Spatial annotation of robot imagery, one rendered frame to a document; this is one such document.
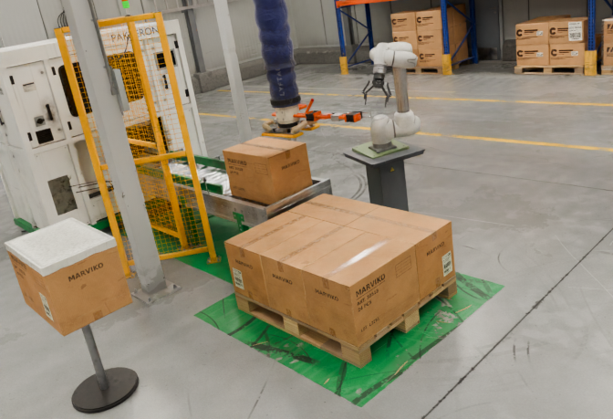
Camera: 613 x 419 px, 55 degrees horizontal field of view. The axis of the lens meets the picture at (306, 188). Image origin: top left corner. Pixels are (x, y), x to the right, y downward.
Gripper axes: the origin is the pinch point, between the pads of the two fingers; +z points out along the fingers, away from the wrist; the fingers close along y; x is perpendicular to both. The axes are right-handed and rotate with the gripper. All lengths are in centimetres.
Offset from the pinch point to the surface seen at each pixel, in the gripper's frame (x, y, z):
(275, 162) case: 53, -65, 44
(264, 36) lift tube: 12, -82, -39
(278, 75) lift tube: 21, -69, -15
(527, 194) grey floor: 152, 161, 38
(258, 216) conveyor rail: 56, -73, 87
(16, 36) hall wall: 708, -637, -166
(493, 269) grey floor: 34, 103, 102
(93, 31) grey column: 4, -198, -25
